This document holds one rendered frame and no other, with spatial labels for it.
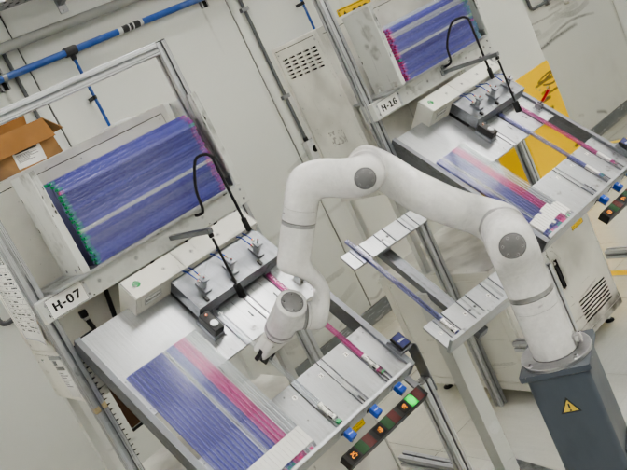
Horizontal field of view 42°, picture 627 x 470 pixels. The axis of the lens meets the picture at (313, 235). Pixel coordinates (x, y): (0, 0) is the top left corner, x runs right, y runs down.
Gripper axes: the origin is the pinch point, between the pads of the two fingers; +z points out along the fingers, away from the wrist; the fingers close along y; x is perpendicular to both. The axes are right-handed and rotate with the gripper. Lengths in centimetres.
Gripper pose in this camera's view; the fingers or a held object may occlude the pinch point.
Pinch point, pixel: (267, 355)
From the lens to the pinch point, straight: 239.3
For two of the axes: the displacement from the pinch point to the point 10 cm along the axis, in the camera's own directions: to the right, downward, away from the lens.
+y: -6.8, 4.7, -5.6
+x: 6.8, 6.8, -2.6
